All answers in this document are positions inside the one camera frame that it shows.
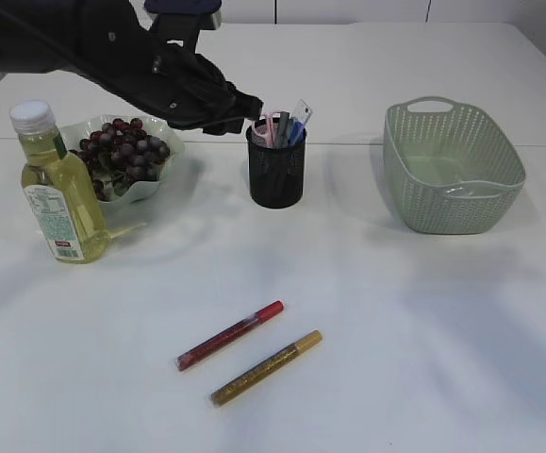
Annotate green woven plastic basket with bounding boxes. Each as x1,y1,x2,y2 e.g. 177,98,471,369
383,96,526,235

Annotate purple artificial grape bunch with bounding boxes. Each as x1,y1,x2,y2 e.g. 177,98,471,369
69,117,175,203

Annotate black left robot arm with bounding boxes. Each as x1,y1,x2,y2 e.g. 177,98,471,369
0,1,263,136

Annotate gold glitter pen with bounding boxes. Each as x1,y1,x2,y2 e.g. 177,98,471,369
209,329,323,408

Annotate clear plastic ruler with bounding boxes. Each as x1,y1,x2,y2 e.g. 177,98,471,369
291,99,313,126

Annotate pink scissors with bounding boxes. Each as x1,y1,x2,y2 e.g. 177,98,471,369
252,111,280,149

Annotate blue scissors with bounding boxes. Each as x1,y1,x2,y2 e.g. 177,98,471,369
288,121,305,146

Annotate black mesh pen holder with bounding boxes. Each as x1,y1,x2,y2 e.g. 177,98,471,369
245,126,307,209

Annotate silver glitter pen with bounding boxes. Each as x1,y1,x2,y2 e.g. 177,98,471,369
273,111,291,148

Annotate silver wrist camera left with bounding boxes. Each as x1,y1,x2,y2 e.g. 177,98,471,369
143,0,222,53

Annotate red glitter pen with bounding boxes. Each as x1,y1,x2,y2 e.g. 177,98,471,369
174,300,284,372

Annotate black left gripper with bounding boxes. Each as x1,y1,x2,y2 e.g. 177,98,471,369
127,46,263,136

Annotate green wavy plastic plate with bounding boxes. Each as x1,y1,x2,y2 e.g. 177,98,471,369
60,115,184,210

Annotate yellow tea drink bottle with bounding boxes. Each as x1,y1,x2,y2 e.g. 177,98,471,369
9,100,110,263

